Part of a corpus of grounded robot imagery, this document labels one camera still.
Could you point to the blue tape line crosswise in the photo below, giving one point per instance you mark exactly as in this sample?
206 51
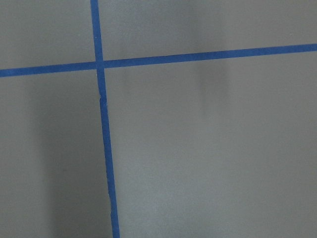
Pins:
116 63

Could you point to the blue tape line lengthwise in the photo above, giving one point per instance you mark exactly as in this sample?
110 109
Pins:
100 69

